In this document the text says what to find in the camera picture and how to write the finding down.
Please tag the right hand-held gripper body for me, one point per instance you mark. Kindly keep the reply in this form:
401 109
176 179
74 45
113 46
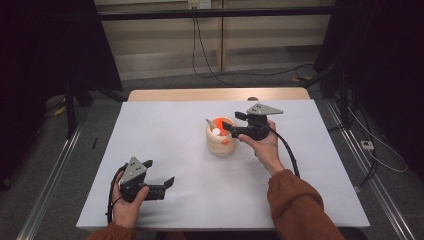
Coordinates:
261 109

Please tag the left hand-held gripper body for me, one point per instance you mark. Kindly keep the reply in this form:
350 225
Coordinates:
133 170

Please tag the orange highlighter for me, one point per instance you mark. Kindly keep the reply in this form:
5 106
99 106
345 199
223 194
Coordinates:
219 122

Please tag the white green glue stick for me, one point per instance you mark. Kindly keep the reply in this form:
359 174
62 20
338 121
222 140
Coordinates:
216 131

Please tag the silver pen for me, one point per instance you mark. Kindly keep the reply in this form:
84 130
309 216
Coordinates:
210 123

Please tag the beige ribbed pen holder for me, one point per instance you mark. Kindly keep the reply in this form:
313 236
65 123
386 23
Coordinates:
218 146

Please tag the person's right hand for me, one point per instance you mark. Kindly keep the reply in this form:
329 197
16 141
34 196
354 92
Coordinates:
266 151

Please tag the person's left hand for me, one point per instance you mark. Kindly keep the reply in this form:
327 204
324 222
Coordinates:
125 213

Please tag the dark table grommet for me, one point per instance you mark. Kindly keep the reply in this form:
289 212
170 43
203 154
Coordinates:
252 98

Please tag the white table mat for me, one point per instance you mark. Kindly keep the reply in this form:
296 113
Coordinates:
186 200

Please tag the wooden table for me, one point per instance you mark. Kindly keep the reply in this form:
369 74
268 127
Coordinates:
200 94

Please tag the small black floor item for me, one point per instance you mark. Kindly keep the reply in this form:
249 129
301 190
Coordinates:
95 143

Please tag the black stand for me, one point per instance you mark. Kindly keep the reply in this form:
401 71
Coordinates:
343 100
70 110

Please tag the yellow floor tape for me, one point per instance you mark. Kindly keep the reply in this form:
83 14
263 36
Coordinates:
60 111

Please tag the black horizontal bar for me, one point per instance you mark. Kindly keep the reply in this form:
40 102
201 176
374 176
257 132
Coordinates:
213 13

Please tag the white power adapter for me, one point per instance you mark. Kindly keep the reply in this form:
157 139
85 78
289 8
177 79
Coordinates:
367 145

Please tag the black curtain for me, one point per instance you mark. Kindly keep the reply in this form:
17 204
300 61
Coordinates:
386 66
40 66

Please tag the metal floor rail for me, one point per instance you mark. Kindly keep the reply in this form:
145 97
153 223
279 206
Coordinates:
50 186
376 186

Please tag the white wall socket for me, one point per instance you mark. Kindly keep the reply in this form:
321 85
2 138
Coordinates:
199 3

